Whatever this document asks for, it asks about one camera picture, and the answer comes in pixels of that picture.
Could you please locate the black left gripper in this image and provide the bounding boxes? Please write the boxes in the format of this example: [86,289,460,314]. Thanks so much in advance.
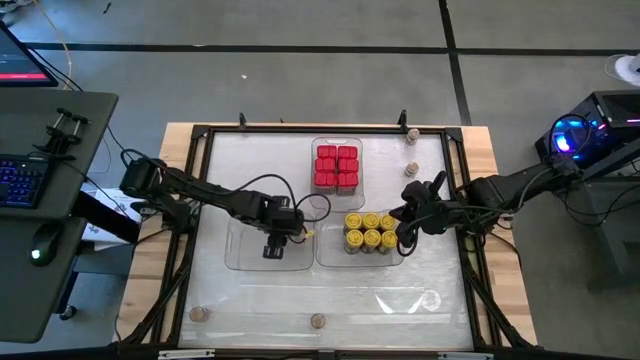
[257,195,306,260]

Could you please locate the grey side table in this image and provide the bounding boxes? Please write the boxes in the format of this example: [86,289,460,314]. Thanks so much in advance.
[547,144,640,281]

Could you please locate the thin tan floor cable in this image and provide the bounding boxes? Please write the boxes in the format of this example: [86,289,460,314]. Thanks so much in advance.
[32,0,75,92]

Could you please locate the black keyboard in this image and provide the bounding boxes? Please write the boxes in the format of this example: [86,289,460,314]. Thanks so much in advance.
[0,153,52,210]

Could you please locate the black computer monitor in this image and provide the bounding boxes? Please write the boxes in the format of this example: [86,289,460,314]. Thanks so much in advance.
[0,22,60,89]

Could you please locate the dark grey desk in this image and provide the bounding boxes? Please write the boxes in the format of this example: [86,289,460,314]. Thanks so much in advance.
[0,89,120,345]

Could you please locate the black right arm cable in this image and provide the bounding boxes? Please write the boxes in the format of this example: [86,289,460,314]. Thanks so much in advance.
[396,218,421,258]

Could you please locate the black clamp stand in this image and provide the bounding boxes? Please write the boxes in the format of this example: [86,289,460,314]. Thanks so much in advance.
[32,106,92,162]

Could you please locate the black aluminium table frame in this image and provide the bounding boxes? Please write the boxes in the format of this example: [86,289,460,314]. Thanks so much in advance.
[112,122,539,360]

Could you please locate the black computer mouse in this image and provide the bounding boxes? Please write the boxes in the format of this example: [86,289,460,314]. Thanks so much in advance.
[28,221,65,268]

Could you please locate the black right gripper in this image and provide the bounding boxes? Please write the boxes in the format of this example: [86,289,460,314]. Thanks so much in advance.
[388,178,450,237]

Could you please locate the white paper sheets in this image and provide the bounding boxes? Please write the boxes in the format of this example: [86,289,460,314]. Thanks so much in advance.
[79,185,151,252]

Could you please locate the white round object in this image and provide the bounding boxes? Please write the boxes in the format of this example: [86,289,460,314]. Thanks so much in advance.
[603,51,640,89]

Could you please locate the clear plastic bin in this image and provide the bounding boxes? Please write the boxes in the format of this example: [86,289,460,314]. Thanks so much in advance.
[223,212,316,272]
[314,212,405,269]
[309,137,366,212]

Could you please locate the black lit computer tower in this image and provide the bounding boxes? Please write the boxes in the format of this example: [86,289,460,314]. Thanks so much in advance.
[534,88,640,176]

